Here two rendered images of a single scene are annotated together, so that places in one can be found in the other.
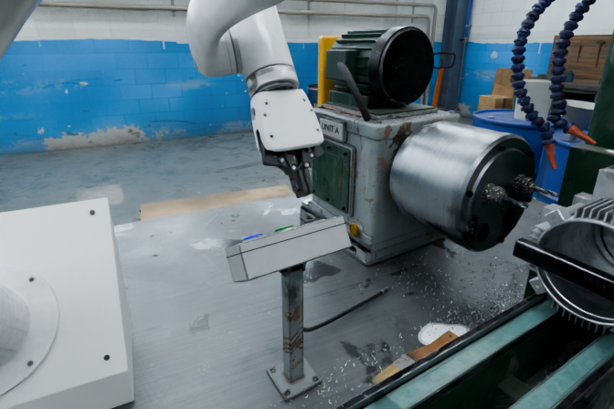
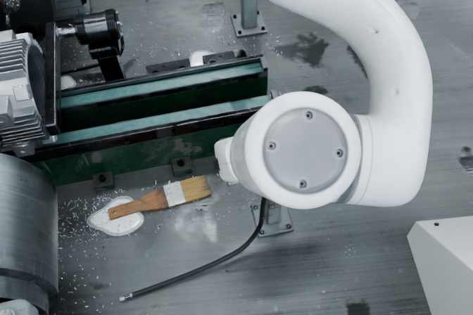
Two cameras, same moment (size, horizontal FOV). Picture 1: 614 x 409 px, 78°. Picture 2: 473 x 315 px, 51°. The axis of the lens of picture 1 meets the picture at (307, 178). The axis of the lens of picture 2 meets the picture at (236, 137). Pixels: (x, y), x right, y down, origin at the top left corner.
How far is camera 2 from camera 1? 0.97 m
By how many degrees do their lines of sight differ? 103
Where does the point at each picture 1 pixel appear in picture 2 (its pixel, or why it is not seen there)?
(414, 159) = (24, 245)
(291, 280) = not seen: hidden behind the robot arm
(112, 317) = (443, 238)
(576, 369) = (103, 95)
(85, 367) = (451, 222)
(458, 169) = (21, 173)
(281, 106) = not seen: hidden behind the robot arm
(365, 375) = (212, 202)
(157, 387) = (389, 243)
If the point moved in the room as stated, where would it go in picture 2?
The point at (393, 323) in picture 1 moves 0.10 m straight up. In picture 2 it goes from (151, 248) to (141, 226)
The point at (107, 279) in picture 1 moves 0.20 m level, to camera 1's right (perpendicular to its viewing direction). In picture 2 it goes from (464, 253) to (331, 214)
